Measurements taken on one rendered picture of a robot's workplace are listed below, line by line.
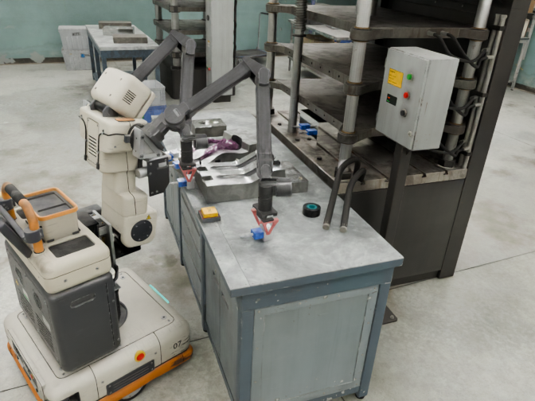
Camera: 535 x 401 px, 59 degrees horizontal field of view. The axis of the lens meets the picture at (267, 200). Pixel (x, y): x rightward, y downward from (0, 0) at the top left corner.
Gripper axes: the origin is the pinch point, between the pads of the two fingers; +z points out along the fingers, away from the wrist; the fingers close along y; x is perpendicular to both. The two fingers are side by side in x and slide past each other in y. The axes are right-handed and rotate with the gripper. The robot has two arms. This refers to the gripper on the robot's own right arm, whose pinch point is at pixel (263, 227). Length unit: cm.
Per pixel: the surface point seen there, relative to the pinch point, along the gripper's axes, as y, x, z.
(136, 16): 762, -100, 9
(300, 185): 31.5, -33.8, 1.2
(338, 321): -27.4, -21.9, 33.2
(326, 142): 82, -79, 3
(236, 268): -15.5, 17.9, 4.4
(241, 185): 34.1, -4.2, -2.6
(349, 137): 38, -64, -17
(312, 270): -26.9, -7.2, 4.7
